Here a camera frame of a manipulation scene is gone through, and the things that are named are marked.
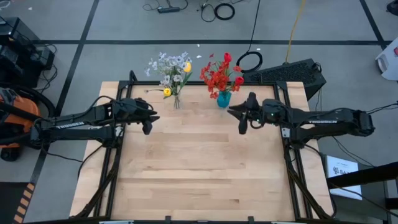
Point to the black computer tower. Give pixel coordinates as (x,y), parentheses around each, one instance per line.
(286,73)

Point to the blue ceramic vase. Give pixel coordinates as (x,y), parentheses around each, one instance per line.
(224,100)

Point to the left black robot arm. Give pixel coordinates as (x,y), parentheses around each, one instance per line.
(93,113)

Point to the red artificial tulip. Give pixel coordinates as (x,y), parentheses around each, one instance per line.
(227,57)
(239,81)

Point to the clear glass vase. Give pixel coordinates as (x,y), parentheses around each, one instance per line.
(177,104)

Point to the black electronics stack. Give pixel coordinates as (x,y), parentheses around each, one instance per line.
(15,46)

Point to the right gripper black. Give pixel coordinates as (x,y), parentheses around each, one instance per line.
(270,113)

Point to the black metal table frame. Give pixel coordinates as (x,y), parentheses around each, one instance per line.
(202,83)

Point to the red artificial flower bunch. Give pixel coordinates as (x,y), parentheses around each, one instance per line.
(206,74)
(222,81)

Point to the orange vacuum cleaner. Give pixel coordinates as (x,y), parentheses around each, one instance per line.
(49,105)

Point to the black power strip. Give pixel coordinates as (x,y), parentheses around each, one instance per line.
(168,10)

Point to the black metal beam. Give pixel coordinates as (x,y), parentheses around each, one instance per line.
(363,176)

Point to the black floor mat hazard stripe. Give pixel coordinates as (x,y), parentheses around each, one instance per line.
(9,202)

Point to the yellow artificial tulip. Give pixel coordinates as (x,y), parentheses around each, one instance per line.
(187,67)
(167,91)

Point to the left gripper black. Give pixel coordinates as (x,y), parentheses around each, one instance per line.
(133,110)

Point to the white artificial flower bunch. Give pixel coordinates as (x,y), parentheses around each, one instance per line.
(161,57)
(178,59)

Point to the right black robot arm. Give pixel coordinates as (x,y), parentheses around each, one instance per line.
(326,121)

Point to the white printed box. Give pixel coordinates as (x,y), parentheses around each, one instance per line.
(342,165)

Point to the white appliance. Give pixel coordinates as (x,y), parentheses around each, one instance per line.
(388,62)

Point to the orange shop vacuum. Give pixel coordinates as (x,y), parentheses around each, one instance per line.
(18,112)

